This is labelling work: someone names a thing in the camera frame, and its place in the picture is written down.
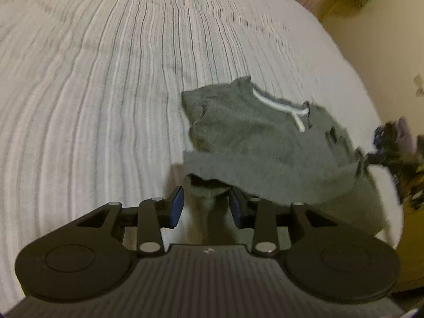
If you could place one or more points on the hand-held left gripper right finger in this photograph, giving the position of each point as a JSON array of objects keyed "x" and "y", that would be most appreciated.
[{"x": 236, "y": 210}]

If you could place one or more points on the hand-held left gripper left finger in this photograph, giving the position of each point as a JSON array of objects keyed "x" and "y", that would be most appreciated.
[{"x": 177, "y": 205}]

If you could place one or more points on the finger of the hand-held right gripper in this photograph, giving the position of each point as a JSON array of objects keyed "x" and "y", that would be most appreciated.
[{"x": 379, "y": 158}]

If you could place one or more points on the grey shirt white neck tape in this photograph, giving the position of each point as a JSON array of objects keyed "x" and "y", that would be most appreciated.
[{"x": 265, "y": 145}]

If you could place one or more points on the striped bed blanket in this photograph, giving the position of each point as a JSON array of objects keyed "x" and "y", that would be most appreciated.
[{"x": 99, "y": 89}]

